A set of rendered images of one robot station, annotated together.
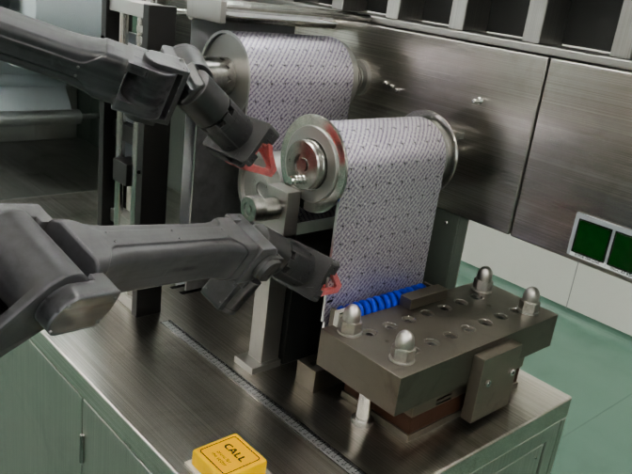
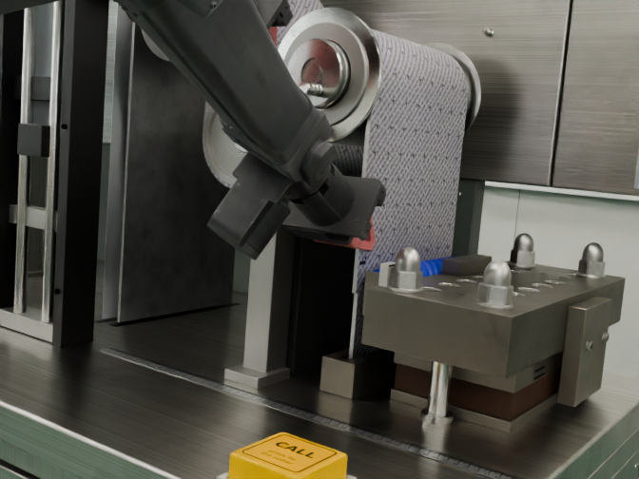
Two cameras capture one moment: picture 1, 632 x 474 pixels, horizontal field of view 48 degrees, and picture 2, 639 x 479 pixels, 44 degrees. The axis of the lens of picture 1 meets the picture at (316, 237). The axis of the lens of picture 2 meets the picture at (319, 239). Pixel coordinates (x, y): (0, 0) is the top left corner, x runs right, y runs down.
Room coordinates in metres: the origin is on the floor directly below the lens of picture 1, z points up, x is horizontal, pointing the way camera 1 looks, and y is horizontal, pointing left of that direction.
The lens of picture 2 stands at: (0.16, 0.18, 1.17)
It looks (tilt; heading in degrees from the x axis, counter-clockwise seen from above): 7 degrees down; 349
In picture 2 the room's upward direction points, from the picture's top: 5 degrees clockwise
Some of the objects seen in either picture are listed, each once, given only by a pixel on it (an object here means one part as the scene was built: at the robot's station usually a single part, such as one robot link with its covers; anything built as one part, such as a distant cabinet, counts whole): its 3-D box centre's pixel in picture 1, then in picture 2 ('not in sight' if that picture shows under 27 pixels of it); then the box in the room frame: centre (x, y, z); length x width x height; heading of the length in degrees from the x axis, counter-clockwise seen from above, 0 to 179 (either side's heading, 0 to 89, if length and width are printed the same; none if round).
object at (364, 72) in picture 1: (345, 77); not in sight; (1.43, -0.02, 1.33); 0.07 x 0.07 x 0.07; 44
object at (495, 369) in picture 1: (493, 381); (588, 350); (0.98, -0.30, 0.96); 0.10 x 0.03 x 0.11; 134
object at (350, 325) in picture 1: (351, 318); (407, 268); (0.95, -0.07, 1.05); 0.04 x 0.04 x 0.04
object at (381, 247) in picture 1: (382, 254); (412, 208); (1.09, -0.11, 1.11); 0.23 x 0.01 x 0.18; 134
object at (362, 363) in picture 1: (444, 337); (509, 306); (1.03, -0.22, 1.00); 0.40 x 0.16 x 0.06; 134
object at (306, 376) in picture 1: (367, 354); (400, 355); (1.09, -0.11, 0.92); 0.28 x 0.04 x 0.04; 134
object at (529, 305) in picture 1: (530, 299); (592, 258); (1.11, -0.37, 1.05); 0.04 x 0.04 x 0.04
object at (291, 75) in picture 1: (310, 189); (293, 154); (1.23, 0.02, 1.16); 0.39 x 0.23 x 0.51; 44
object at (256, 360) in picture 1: (264, 280); (265, 248); (1.04, 0.07, 1.05); 0.06 x 0.05 x 0.31; 134
